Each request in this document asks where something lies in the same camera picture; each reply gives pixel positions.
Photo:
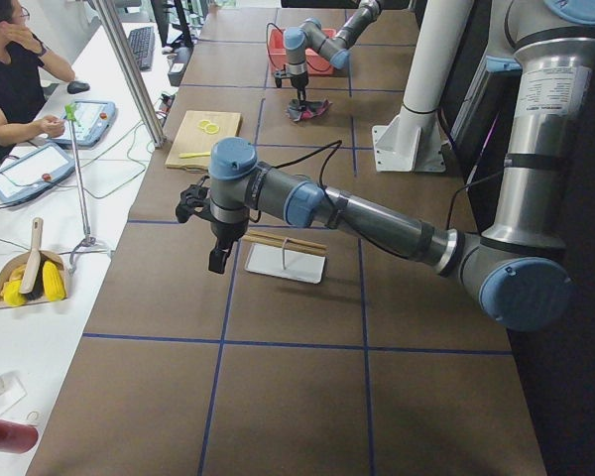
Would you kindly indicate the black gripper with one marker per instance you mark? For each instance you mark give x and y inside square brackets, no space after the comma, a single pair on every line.
[224,231]
[299,81]

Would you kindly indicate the grey microfibre cloth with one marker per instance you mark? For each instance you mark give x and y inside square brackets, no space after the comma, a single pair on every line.
[313,109]

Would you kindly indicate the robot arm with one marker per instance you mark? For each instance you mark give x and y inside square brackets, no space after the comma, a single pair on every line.
[513,268]
[309,35]

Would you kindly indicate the wooden rod near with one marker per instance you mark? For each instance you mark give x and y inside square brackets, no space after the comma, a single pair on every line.
[296,248]

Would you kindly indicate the wooden rod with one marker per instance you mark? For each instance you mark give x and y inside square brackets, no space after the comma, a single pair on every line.
[267,238]
[296,248]

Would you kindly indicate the wooden rod far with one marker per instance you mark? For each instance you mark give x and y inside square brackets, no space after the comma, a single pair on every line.
[267,238]

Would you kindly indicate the white rack tray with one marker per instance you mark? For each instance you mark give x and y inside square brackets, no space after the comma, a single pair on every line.
[301,267]

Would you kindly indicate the yellow plastic knife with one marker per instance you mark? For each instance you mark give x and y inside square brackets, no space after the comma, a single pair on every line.
[194,155]

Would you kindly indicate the bamboo cutting board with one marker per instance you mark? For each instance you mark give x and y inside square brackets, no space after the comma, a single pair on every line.
[190,138]

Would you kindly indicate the lemon slice lower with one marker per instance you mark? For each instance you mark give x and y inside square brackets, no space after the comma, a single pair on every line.
[211,128]

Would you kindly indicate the green grabber tool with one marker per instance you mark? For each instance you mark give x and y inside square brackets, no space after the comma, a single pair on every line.
[89,241]

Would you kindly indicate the black keyboard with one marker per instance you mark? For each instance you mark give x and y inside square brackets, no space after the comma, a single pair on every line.
[141,42]

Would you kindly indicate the teach pendant near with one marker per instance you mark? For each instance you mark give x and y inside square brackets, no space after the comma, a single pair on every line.
[35,173]

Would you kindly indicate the wooden brush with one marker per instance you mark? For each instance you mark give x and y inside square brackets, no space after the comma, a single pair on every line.
[31,286]

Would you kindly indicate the wooden dustpan with corn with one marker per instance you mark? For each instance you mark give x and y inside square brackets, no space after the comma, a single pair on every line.
[54,280]

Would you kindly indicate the seated person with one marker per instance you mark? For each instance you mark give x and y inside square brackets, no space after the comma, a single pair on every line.
[22,56]

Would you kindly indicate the red bottle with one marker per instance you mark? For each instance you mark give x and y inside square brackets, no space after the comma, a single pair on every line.
[16,437]

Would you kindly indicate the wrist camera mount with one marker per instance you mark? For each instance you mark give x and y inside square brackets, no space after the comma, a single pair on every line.
[194,201]
[281,77]

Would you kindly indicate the white wire rack stand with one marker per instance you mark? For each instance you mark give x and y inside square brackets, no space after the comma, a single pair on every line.
[285,248]

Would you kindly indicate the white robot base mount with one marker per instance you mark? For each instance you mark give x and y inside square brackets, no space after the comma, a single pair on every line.
[411,142]

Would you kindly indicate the aluminium frame post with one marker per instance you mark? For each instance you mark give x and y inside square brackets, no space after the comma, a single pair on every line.
[114,30]

